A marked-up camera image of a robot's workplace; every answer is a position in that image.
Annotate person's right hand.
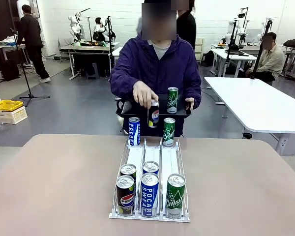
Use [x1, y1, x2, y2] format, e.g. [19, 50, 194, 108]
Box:
[132, 80, 160, 108]

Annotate person's left hand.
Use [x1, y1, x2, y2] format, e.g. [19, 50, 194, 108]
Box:
[185, 97, 195, 111]

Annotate black plastic tray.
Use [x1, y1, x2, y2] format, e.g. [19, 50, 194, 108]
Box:
[115, 93, 193, 120]

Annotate green Chilsung cider can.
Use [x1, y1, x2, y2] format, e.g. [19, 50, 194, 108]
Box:
[162, 118, 176, 148]
[165, 173, 186, 219]
[167, 87, 179, 115]

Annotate black Pepsi can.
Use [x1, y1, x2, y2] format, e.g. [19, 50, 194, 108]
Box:
[119, 163, 137, 181]
[116, 175, 136, 217]
[147, 99, 160, 128]

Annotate person's left forearm purple sleeve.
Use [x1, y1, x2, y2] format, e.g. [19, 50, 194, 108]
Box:
[184, 78, 202, 110]

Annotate person's right forearm purple sleeve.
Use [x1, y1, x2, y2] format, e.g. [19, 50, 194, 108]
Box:
[110, 73, 145, 95]

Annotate person in purple jacket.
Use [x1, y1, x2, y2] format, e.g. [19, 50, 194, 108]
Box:
[110, 0, 202, 138]

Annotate standing person in black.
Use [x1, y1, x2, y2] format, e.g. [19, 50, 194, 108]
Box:
[176, 2, 197, 52]

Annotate seated person in beige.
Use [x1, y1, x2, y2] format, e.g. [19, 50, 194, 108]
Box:
[245, 31, 286, 83]

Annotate blue Pocari Sweat can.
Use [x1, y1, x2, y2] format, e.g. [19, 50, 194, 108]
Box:
[140, 173, 160, 218]
[142, 161, 160, 176]
[128, 117, 141, 147]

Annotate white drawer cabinet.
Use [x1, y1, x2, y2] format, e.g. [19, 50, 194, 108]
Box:
[194, 37, 205, 61]

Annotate small white desk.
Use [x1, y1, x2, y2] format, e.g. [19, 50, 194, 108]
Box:
[209, 48, 258, 77]

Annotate large white table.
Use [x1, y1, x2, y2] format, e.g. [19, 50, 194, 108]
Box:
[203, 76, 295, 156]

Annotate black pole stand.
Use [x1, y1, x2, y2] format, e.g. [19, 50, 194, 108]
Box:
[250, 18, 273, 80]

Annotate grey work table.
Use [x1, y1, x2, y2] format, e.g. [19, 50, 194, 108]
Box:
[59, 44, 114, 81]

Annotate black and white robot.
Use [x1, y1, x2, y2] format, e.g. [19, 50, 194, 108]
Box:
[92, 16, 117, 42]

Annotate white robot on desk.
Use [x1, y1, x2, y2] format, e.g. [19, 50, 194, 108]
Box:
[225, 19, 248, 47]

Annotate white humanoid robot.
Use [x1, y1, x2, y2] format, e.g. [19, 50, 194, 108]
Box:
[68, 8, 91, 46]

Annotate black tripod stand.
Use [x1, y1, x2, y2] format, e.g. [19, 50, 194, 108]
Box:
[9, 27, 51, 108]

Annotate black bag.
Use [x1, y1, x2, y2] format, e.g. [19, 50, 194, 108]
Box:
[282, 38, 295, 49]

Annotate yellow plastic crate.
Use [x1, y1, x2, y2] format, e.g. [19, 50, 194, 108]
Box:
[0, 99, 24, 113]

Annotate man in black suit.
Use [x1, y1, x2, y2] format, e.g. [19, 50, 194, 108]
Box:
[16, 4, 52, 84]

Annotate white plastic crate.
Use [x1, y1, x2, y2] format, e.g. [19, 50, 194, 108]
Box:
[0, 106, 29, 125]

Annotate black case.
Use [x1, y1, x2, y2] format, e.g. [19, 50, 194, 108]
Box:
[1, 59, 21, 81]

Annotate clear plastic bowl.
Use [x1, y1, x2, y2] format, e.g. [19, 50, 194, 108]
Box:
[0, 118, 12, 131]

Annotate white wire can rack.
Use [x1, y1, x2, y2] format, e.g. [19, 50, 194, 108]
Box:
[108, 137, 190, 223]

